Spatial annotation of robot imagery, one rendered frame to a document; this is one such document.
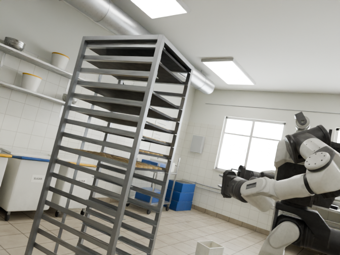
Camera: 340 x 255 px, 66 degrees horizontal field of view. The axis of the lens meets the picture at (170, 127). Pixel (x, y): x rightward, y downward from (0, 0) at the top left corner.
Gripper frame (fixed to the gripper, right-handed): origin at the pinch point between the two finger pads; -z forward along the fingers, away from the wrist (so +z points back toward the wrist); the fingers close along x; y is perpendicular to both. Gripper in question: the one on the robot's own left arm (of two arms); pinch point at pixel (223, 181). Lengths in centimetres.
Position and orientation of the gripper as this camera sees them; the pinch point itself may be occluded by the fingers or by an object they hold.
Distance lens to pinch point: 125.5
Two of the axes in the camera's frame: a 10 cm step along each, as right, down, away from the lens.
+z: 3.4, 0.3, -9.4
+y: -9.3, -1.1, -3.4
